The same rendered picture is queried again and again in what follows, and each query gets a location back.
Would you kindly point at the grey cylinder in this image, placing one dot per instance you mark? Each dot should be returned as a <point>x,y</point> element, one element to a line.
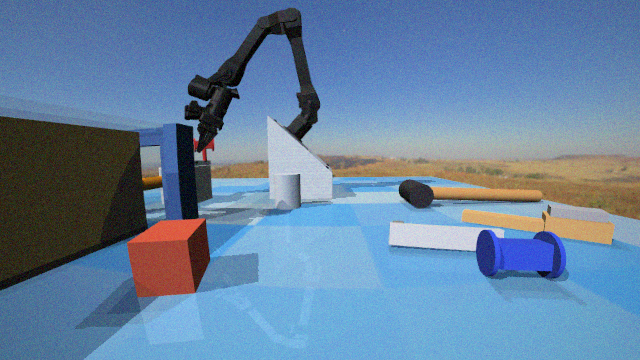
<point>287,193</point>

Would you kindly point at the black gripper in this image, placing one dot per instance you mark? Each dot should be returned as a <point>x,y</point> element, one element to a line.
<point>212,119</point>

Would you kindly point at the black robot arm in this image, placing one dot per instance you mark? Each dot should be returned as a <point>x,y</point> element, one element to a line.
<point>231,72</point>

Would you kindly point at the black-headed mallet with wooden handle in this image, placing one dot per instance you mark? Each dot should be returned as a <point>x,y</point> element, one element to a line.
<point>421,195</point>

